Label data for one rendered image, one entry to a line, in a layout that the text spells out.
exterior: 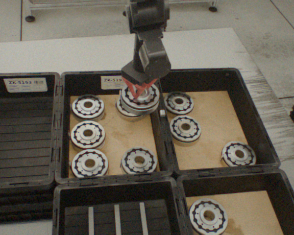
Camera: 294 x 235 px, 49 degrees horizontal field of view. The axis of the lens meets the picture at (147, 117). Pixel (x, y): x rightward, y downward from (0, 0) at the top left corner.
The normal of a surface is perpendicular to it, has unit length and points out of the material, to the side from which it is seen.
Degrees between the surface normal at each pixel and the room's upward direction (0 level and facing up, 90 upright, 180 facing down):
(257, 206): 0
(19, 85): 90
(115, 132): 0
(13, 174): 0
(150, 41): 11
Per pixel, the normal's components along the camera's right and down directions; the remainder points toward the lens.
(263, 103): 0.09, -0.63
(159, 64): 0.22, 0.79
